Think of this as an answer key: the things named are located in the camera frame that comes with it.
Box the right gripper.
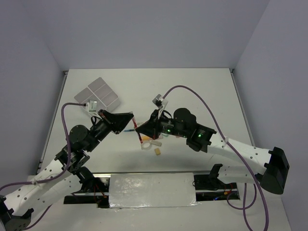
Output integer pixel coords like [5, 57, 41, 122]
[136, 108, 188, 139]

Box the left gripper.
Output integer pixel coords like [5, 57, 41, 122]
[86, 109, 135, 152]

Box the red pen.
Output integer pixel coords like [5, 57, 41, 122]
[132, 117, 143, 144]

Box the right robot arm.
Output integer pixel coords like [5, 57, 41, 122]
[136, 108, 290, 195]

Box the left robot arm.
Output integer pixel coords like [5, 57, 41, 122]
[0, 110, 133, 231]

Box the orange pink highlighter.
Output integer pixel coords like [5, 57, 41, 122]
[141, 136, 151, 141]

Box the grey white eraser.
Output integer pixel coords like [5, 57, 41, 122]
[151, 140, 162, 146]

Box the clear tape roll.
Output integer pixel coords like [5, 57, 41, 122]
[141, 141, 152, 151]

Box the small yellow eraser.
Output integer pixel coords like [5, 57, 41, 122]
[154, 148, 161, 155]

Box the white organizer right box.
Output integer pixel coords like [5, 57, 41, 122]
[88, 77, 120, 113]

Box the white organizer box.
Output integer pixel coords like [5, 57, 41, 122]
[88, 77, 120, 113]
[74, 88, 100, 116]

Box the white organizer left box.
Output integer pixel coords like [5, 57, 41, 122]
[74, 88, 100, 116]

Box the silver foil panel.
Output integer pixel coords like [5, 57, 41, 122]
[109, 173, 198, 208]

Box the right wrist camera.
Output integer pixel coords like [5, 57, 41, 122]
[152, 94, 168, 117]

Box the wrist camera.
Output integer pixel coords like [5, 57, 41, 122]
[85, 100, 98, 114]
[152, 94, 168, 117]

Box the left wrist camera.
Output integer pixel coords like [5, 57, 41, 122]
[85, 100, 98, 114]

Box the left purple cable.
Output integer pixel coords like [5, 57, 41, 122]
[0, 103, 92, 229]

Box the purple cable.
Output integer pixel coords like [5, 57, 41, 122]
[0, 103, 92, 229]
[162, 85, 270, 231]

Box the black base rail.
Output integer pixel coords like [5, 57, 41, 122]
[64, 172, 240, 209]

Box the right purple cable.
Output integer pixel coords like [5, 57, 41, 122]
[162, 85, 270, 231]

